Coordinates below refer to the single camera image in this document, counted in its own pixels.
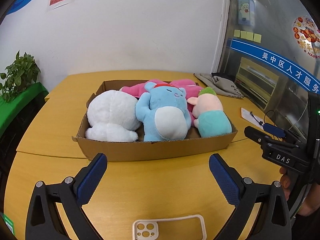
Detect blue banner with characters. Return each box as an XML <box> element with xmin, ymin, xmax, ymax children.
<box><xmin>229</xmin><ymin>38</ymin><xmax>319</xmax><ymax>94</ymax></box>

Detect yellow sticky notes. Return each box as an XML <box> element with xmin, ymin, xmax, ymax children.
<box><xmin>233</xmin><ymin>29</ymin><xmax>262</xmax><ymax>43</ymax></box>

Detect person's hand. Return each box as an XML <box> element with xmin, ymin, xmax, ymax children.
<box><xmin>279</xmin><ymin>167</ymin><xmax>320</xmax><ymax>216</ymax></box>

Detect green potted plant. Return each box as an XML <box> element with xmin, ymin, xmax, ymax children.
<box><xmin>1</xmin><ymin>51</ymin><xmax>41</xmax><ymax>102</ymax></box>

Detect pink pig plush teal shirt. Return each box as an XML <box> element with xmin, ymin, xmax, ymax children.
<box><xmin>187</xmin><ymin>87</ymin><xmax>232</xmax><ymax>138</ymax></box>

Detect white clear phone case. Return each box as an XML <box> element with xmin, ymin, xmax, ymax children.
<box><xmin>132</xmin><ymin>215</ymin><xmax>207</xmax><ymax>239</ymax></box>

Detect cartoon bear poster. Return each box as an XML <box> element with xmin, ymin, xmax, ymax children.
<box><xmin>238</xmin><ymin>0</ymin><xmax>255</xmax><ymax>27</ymax></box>

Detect grey folded cloth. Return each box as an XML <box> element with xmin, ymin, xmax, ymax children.
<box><xmin>194</xmin><ymin>73</ymin><xmax>244</xmax><ymax>99</ymax></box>

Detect white plush toy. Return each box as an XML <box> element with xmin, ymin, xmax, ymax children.
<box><xmin>85</xmin><ymin>90</ymin><xmax>141</xmax><ymax>142</ymax></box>

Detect white paper card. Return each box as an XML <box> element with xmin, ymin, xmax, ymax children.
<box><xmin>241</xmin><ymin>108</ymin><xmax>264</xmax><ymax>130</ymax></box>

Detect brown cardboard tray box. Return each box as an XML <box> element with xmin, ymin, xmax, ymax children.
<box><xmin>74</xmin><ymin>80</ymin><xmax>237</xmax><ymax>161</ymax></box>

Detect red new year sticker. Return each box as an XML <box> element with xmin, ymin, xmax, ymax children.
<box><xmin>292</xmin><ymin>16</ymin><xmax>319</xmax><ymax>59</ymax></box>

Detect black cable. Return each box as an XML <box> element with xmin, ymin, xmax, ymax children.
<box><xmin>249</xmin><ymin>109</ymin><xmax>278</xmax><ymax>131</ymax></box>

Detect pink plush toy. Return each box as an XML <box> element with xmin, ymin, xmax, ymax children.
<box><xmin>120</xmin><ymin>79</ymin><xmax>203</xmax><ymax>126</ymax></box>

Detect blue plush bear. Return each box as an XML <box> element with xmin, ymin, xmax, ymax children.
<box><xmin>136</xmin><ymin>81</ymin><xmax>191</xmax><ymax>142</ymax></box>

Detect green covered side table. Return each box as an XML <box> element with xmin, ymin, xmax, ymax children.
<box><xmin>0</xmin><ymin>82</ymin><xmax>49</xmax><ymax>140</ymax></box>

